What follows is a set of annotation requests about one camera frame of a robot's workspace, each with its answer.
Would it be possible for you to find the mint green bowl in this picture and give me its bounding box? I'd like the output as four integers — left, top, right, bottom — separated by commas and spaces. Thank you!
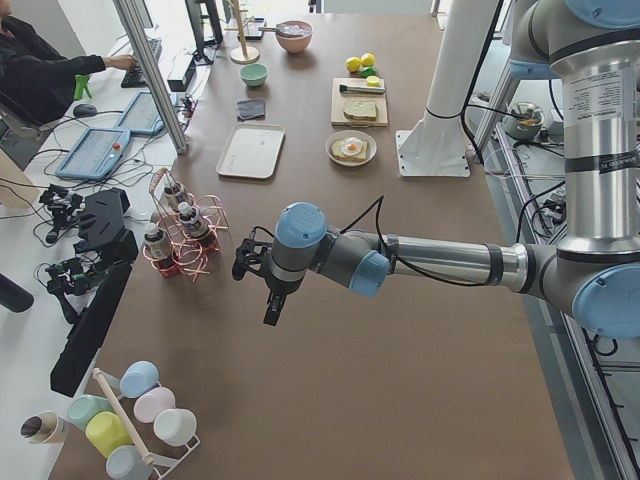
239, 63, 268, 87

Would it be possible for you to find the blue teach pendant near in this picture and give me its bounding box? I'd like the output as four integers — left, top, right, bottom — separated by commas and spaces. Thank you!
55, 128, 131, 180

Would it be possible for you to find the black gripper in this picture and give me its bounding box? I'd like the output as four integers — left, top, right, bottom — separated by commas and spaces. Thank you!
263, 280, 300, 326

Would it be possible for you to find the aluminium frame post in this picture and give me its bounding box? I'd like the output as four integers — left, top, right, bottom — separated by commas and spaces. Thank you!
113, 0, 188, 155

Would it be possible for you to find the seated person in black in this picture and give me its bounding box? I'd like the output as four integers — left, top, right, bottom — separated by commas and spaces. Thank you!
1, 1, 137, 125

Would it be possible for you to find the yellow cup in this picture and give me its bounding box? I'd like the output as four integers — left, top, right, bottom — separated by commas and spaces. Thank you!
85, 411, 133, 458

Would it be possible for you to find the pink cup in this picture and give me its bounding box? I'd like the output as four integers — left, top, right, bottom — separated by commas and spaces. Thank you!
133, 386, 176, 423

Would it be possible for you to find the whole yellow lemon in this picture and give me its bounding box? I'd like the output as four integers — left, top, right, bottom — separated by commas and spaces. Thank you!
360, 52, 375, 68
345, 56, 362, 73

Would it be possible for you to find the white round plate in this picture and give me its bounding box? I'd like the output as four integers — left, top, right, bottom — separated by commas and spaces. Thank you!
325, 130, 377, 167

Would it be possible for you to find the mint green cup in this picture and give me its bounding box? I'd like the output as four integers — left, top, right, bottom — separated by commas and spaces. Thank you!
67, 394, 113, 431

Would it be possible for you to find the steel knife black tip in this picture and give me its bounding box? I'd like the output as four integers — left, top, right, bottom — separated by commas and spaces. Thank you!
339, 84, 386, 95

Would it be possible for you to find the tea bottle white cap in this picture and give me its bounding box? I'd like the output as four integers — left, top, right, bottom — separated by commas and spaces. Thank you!
178, 201, 208, 239

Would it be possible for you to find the brown paper cup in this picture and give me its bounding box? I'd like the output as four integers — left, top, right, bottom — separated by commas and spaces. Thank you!
20, 411, 70, 444

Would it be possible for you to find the black keyboard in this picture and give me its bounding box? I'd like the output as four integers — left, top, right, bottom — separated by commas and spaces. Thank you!
120, 37, 164, 90

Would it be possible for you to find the light blue cup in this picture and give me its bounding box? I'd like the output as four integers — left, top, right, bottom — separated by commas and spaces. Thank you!
120, 360, 159, 398

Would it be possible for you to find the plain bread slice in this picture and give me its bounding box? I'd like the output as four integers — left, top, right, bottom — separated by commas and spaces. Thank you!
343, 100, 377, 121

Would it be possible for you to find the wooden cutting board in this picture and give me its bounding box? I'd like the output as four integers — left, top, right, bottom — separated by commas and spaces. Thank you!
330, 78, 388, 127

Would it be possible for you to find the metal ice scoop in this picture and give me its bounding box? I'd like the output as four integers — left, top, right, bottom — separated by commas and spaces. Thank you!
258, 23, 309, 38

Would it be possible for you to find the blue teach pendant far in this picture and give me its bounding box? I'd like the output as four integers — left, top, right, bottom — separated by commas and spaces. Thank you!
115, 91, 164, 136

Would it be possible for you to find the half cut lemon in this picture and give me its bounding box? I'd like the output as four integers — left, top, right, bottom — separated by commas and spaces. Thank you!
366, 75, 380, 87

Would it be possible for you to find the wooden mug tree stand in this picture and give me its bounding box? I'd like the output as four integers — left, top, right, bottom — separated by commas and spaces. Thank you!
225, 0, 260, 65

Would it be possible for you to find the wooden rack handle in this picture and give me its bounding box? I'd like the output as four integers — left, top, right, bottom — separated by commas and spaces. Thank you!
92, 368, 154, 465

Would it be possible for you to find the black computer mouse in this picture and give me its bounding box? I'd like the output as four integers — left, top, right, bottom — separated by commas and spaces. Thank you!
73, 103, 98, 118

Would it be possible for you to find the copper wire bottle rack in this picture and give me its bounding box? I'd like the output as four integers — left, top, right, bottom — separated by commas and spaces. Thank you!
142, 167, 230, 282

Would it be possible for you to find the bread slice with egg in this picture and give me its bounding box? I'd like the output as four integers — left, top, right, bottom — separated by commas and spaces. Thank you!
331, 137, 369, 162

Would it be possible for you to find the green lime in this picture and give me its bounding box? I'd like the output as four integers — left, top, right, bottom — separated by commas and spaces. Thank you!
360, 66, 377, 78

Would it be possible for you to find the folded grey cloth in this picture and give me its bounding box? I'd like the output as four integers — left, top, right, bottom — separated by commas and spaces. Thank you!
236, 97, 266, 121

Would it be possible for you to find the white cup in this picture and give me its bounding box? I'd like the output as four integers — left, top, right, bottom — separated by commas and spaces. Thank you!
153, 408, 197, 447

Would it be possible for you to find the grey blue cup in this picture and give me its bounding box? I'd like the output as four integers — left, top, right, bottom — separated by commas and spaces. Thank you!
105, 445, 153, 480

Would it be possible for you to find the blue teach pendant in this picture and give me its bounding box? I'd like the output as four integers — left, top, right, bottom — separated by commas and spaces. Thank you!
55, 128, 131, 180
115, 91, 164, 136

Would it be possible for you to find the plastic fried egg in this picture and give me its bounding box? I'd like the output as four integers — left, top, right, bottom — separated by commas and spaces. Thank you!
340, 137, 365, 156

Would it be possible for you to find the cream rabbit tray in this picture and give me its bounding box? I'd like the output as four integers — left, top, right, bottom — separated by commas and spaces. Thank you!
216, 122, 285, 180

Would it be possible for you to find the pink bowl of ice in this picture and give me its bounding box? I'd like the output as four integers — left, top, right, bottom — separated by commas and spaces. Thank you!
276, 21, 313, 54

